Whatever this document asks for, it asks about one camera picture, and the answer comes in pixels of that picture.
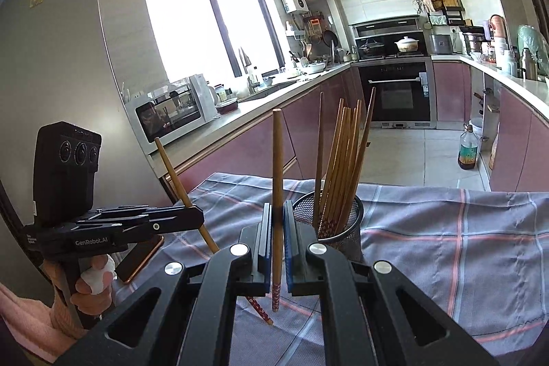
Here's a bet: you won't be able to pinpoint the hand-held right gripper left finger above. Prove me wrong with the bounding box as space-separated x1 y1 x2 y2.
55 203 274 366

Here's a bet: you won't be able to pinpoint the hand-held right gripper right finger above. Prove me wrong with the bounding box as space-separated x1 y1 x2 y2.
283 201 500 366

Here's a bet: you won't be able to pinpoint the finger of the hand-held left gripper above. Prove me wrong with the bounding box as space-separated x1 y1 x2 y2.
75 205 205 236

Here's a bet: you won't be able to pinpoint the brown patterned-tip chopstick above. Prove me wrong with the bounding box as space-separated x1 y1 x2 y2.
153 137 274 327
271 109 284 312

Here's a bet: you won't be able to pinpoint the black mesh utensil holder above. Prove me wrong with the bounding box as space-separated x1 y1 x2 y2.
292 194 365 262

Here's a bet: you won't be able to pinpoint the bunch of wooden chopsticks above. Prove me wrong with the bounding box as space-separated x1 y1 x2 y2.
312 87 377 240

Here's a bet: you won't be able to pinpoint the person's left forearm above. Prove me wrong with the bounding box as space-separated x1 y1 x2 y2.
0 282 93 354

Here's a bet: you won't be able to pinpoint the person's left hand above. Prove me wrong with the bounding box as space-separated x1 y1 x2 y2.
71 255 118 318

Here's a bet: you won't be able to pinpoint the smartphone with orange edge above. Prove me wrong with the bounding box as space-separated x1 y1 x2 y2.
115 235 165 285

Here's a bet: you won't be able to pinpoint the white toaster oven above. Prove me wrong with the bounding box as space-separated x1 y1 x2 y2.
134 73 218 155

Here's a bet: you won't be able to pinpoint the grey refrigerator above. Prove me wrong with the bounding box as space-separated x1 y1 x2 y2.
0 0 173 307

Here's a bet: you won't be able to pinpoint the grey plaid cloth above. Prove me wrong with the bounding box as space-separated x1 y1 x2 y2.
124 172 549 366

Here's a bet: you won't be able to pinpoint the kitchen sink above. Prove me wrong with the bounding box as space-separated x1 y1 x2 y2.
244 81 301 101

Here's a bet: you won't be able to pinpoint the black built-in oven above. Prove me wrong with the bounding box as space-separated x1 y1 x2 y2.
358 61 432 122

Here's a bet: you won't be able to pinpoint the cooking oil bottle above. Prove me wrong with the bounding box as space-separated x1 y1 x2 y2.
457 125 479 171

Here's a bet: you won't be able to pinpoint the kitchen window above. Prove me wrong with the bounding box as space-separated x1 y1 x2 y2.
139 0 286 86

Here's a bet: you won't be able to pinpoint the black pot with glass lid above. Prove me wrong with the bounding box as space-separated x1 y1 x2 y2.
357 39 385 59

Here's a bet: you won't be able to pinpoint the white casserole pot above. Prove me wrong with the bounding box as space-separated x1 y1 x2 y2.
395 36 423 53

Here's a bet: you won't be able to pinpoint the black range hood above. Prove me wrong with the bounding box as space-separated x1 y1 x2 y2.
348 16 430 39

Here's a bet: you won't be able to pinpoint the pink base cabinets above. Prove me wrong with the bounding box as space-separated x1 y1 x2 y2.
163 61 549 193

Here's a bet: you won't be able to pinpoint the steel stock pot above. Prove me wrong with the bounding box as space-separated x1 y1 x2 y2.
462 32 485 54

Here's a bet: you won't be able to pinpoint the pink kettle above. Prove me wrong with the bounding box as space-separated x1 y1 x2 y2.
489 14 509 45

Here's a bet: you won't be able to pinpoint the steel thermos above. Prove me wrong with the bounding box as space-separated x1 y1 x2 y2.
521 48 539 81

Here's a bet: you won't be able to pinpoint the plastic-wrapped green fan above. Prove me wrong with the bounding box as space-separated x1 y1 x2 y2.
517 24 549 76

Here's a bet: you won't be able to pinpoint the black wall rack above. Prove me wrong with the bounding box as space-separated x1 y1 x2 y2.
414 0 466 27

